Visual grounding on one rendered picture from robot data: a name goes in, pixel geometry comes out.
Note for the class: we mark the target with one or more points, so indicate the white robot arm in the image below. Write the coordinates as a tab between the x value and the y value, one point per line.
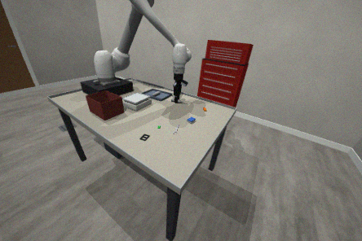
106	64

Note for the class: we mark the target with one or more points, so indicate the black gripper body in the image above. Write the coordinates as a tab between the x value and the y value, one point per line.
178	78

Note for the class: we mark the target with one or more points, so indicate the red open box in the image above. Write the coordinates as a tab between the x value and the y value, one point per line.
105	104

